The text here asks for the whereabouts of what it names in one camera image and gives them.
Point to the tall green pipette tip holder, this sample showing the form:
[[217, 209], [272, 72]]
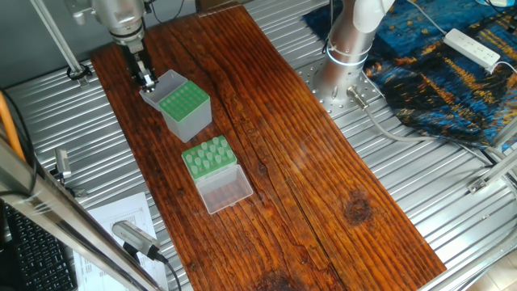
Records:
[[190, 113]]

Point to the printed white paper sheet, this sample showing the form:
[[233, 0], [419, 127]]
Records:
[[105, 214]]

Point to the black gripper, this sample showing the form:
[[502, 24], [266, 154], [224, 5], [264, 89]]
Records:
[[135, 55]]

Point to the silver cylindrical camera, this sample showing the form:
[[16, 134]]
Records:
[[133, 236]]

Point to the diagonal aluminium frame beam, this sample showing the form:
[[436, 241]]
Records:
[[48, 210]]

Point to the silver pole with clamp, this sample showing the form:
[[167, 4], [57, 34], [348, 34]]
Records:
[[56, 36]]

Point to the small metal corner bracket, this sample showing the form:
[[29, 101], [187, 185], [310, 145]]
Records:
[[63, 164]]

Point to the yellow pole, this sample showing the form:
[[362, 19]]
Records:
[[10, 121]]

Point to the brown wooden board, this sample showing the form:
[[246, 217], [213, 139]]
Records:
[[323, 178]]

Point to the blue patterned cloth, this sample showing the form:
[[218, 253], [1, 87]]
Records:
[[452, 97]]

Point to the silver frame bracket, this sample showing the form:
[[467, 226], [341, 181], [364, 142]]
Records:
[[493, 174]]

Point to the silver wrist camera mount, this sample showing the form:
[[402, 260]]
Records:
[[81, 12]]

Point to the black keyboard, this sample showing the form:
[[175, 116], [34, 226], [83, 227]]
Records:
[[32, 259]]

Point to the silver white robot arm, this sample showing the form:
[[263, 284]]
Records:
[[121, 16]]

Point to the white power strip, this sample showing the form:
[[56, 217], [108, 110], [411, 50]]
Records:
[[472, 47]]

